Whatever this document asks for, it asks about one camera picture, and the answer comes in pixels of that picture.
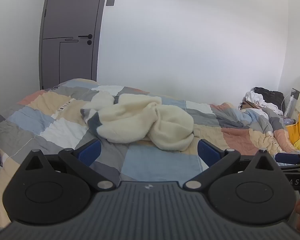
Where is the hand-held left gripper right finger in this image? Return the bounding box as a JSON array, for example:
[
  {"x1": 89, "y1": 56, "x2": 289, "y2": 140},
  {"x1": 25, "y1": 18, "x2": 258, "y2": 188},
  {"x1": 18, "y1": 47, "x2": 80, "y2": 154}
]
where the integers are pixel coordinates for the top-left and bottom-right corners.
[{"x1": 182, "y1": 139, "x2": 280, "y2": 190}]

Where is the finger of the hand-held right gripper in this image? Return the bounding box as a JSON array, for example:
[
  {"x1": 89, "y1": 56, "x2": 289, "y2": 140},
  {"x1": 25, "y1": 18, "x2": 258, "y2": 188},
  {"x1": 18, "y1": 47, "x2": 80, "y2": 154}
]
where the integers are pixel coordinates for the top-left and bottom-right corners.
[{"x1": 275, "y1": 152, "x2": 300, "y2": 167}]

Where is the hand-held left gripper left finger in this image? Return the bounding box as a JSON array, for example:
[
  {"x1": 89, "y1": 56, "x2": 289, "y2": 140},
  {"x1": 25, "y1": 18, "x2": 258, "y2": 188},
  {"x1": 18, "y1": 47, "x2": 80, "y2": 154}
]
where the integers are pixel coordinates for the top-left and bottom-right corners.
[{"x1": 22, "y1": 139, "x2": 117, "y2": 190}]

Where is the cream fleece sweater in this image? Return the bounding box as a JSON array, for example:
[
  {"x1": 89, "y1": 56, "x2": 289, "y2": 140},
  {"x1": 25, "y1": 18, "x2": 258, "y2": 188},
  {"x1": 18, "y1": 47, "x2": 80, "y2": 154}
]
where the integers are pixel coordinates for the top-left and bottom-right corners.
[{"x1": 80, "y1": 91, "x2": 194, "y2": 152}]

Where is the black clothes pile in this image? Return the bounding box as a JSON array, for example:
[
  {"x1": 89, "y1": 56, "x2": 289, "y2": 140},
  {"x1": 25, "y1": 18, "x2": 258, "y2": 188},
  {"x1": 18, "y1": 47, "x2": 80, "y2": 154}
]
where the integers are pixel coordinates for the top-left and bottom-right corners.
[{"x1": 254, "y1": 87, "x2": 285, "y2": 108}]

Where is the white clothes pile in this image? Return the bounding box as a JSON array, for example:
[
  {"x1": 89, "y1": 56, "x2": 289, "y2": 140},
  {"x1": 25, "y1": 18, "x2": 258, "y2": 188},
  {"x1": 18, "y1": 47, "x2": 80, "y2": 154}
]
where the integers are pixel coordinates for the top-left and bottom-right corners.
[{"x1": 245, "y1": 90, "x2": 283, "y2": 115}]

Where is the yellow pillow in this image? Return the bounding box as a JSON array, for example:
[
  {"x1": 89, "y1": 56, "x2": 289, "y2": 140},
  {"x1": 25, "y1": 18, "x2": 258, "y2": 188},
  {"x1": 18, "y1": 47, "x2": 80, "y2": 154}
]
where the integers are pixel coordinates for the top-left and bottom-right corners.
[{"x1": 286, "y1": 113, "x2": 300, "y2": 153}]

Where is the patchwork quilt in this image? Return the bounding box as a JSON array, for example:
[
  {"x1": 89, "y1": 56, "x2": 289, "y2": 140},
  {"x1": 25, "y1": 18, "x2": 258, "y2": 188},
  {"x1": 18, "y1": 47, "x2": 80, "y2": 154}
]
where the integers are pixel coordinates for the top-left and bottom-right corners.
[{"x1": 0, "y1": 78, "x2": 300, "y2": 230}]

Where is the white spray bottle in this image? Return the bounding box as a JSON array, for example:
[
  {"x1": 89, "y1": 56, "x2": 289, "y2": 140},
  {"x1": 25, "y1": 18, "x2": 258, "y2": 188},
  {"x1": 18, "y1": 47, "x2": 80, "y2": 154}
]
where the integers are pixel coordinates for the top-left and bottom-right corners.
[{"x1": 283, "y1": 95, "x2": 296, "y2": 118}]

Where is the wooden nightstand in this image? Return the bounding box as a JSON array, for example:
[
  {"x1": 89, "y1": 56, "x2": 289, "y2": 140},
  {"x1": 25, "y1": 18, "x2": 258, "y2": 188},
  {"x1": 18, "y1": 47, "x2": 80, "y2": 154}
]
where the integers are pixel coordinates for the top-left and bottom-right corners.
[{"x1": 239, "y1": 101, "x2": 262, "y2": 111}]

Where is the grey socket panel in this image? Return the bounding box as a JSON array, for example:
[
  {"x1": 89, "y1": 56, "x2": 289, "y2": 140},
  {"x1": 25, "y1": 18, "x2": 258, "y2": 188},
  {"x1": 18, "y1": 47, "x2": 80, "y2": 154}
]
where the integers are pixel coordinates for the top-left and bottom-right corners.
[{"x1": 290, "y1": 88, "x2": 300, "y2": 103}]

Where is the grey door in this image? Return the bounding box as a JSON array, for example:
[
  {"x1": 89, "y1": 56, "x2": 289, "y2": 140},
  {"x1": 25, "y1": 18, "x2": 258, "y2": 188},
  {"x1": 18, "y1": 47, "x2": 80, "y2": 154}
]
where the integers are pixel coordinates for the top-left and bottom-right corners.
[{"x1": 39, "y1": 0, "x2": 110, "y2": 90}]

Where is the white cable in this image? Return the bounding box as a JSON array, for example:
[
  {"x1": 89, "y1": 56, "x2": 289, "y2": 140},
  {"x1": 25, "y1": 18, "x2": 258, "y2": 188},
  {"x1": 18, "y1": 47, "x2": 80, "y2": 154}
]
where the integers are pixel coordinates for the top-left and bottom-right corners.
[{"x1": 281, "y1": 94, "x2": 293, "y2": 112}]

